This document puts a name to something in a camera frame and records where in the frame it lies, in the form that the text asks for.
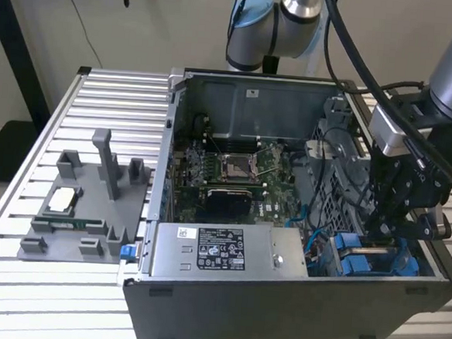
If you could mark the black table corner cap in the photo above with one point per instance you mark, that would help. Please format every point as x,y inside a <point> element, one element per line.
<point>85,69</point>

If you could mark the silver power supply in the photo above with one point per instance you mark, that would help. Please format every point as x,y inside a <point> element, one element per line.
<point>251,252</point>

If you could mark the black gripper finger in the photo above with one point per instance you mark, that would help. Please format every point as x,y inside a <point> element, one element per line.
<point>381,196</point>
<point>425,226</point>

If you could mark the black open PC case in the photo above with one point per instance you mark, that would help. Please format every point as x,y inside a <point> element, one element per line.
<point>277,316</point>

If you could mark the black furniture post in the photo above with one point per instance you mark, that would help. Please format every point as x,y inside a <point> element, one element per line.
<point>13,46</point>

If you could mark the perforated metal drive cage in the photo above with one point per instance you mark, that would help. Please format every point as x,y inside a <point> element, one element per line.
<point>340,193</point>

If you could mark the green RAM stick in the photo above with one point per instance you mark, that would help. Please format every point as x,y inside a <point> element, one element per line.
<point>76,223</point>

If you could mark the thin locking lever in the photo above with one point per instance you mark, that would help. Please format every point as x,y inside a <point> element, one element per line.
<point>215,143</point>

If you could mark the grey parts rack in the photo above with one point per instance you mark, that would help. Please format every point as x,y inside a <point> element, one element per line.
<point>92,199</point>

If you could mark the CPU socket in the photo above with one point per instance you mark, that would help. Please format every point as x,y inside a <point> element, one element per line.
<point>235,168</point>

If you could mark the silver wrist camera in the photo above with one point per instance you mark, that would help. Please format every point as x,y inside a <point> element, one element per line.
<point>388,130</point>

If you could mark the green motherboard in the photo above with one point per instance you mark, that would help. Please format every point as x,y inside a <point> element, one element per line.
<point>278,204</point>

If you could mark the hard disk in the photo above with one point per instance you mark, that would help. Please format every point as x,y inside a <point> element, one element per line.
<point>353,263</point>

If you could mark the black floor base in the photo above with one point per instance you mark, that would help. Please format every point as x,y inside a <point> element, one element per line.
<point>6,150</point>

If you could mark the disk bay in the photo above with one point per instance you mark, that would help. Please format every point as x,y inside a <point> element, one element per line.
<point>412,266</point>

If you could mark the blue case latch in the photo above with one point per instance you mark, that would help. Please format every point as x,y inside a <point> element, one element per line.
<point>127,252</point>

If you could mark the black graphics card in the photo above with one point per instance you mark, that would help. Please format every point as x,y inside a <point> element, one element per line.
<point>227,202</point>

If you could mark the silver CPU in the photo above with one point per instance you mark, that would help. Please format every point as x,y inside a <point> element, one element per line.
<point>63,198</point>

